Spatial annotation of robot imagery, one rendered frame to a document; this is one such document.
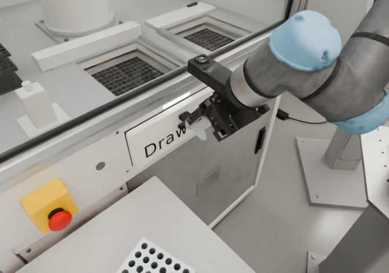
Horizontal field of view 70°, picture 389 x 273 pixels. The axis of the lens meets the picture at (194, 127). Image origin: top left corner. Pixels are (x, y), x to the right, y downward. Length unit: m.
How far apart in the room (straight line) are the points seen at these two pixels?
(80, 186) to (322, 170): 1.45
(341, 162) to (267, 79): 1.45
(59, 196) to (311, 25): 0.48
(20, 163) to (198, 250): 0.37
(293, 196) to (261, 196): 0.17
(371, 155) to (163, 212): 0.58
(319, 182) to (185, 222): 1.20
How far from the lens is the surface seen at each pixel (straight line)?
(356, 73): 0.42
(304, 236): 1.57
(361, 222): 1.12
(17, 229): 0.64
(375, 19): 0.45
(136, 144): 0.61
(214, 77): 0.49
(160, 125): 0.63
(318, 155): 1.88
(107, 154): 0.61
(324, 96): 0.40
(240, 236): 1.49
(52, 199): 0.56
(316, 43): 0.36
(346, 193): 1.77
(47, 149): 0.53
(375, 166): 0.88
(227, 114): 0.51
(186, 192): 0.99
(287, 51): 0.36
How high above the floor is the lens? 1.33
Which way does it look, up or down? 43 degrees down
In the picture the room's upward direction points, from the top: straight up
